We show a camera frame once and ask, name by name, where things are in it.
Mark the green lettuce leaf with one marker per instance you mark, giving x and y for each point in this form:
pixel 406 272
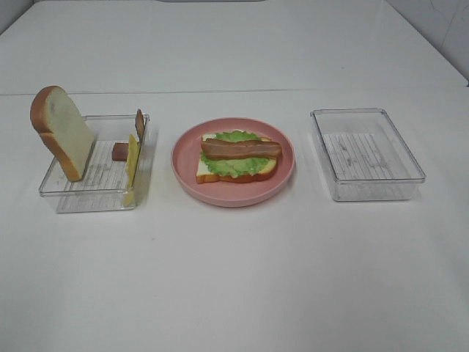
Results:
pixel 234 168

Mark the bread slice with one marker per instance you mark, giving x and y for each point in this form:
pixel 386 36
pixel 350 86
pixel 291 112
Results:
pixel 61 127
pixel 243 179

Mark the bacon strip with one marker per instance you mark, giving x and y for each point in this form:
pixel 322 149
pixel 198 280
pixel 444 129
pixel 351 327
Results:
pixel 121 149
pixel 217 149

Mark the yellow cheese slice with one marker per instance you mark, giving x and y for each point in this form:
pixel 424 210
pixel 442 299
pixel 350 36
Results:
pixel 130 168

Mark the pink round plate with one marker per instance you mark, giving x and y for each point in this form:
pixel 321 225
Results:
pixel 185 157

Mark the right clear plastic tray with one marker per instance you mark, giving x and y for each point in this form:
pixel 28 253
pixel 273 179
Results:
pixel 364 157

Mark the clear plastic tray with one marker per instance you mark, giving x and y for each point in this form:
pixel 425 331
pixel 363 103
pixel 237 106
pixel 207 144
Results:
pixel 104 186
pixel 364 157

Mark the left clear plastic tray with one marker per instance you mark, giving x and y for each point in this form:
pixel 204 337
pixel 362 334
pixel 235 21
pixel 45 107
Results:
pixel 104 186

